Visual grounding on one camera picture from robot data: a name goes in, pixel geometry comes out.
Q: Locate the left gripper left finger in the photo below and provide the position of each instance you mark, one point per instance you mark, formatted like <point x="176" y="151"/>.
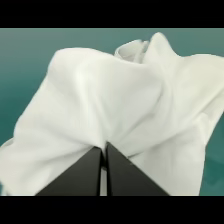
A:
<point x="81" y="178"/>

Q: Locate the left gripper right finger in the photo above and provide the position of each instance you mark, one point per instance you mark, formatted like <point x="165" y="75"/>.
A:
<point x="128" y="176"/>

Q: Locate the white T-shirt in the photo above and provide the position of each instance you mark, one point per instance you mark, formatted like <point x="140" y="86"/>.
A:
<point x="110" y="96"/>

